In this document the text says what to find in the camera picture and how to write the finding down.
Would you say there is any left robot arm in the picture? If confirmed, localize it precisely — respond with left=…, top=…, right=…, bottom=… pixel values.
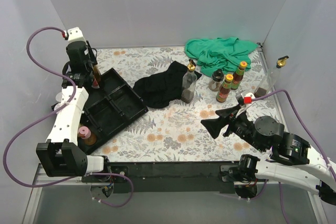
left=36, top=39, right=112, bottom=182

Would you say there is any yellow cap sauce bottle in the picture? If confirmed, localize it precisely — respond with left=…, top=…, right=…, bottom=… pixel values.
left=216, top=74, right=234, bottom=103
left=231, top=61, right=248, bottom=90

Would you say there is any tall gold spout bottle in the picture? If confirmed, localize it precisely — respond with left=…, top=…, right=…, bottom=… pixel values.
left=254, top=56, right=289, bottom=98

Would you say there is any silver lid spice jar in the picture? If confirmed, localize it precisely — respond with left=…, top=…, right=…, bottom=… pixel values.
left=53, top=103, right=63, bottom=111

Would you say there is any green cloth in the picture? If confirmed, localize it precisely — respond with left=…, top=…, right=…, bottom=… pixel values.
left=185, top=37, right=257, bottom=77

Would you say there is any black cloth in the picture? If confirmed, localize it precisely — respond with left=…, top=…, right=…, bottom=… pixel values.
left=133, top=61, right=202, bottom=109

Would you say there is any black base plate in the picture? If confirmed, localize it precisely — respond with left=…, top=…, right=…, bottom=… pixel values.
left=81, top=161, right=259, bottom=195

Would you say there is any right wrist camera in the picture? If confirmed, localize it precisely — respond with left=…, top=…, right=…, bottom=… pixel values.
left=236, top=90, right=255, bottom=116

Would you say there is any black compartment tray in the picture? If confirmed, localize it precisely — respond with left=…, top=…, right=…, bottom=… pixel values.
left=78, top=68, right=148, bottom=154

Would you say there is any pink cap spice bottle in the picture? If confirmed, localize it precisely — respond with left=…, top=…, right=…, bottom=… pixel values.
left=78, top=126, right=97, bottom=146

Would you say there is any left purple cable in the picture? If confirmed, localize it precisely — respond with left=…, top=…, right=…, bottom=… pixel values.
left=2, top=26, right=134, bottom=208

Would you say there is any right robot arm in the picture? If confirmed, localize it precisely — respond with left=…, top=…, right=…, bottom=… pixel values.
left=201, top=105, right=335, bottom=205

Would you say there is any blue label spice jar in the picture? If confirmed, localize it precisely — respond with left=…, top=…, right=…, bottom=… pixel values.
left=55, top=92, right=63, bottom=102

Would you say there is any black cap spice jar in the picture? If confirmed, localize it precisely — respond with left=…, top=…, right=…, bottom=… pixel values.
left=208, top=69, right=224, bottom=91

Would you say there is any dark soy sauce bottle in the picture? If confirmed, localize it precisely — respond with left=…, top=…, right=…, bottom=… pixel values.
left=92, top=65, right=101, bottom=89

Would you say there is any gold spout glass bottle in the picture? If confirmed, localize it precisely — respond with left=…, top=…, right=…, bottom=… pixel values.
left=181, top=59, right=197, bottom=103

